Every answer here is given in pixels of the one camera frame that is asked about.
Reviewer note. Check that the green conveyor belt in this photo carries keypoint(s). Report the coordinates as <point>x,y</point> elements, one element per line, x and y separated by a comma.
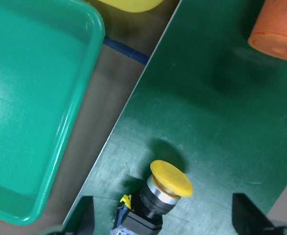
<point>212,106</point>

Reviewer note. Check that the plain orange cylinder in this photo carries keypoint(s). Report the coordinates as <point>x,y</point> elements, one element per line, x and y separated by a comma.
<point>269,34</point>

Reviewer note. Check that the yellow push button switch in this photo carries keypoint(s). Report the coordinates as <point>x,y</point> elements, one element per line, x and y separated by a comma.
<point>141,213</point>

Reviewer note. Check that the green plastic tray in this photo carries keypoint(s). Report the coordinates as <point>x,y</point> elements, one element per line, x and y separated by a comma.
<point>48,51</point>

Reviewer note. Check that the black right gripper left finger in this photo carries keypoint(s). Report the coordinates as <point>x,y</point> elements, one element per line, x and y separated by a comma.
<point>81,218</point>

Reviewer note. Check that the yellow plastic tray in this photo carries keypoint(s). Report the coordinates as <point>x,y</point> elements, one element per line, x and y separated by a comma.
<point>129,6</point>

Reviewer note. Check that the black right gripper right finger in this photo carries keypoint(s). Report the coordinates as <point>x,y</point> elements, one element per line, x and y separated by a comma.
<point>247,219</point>

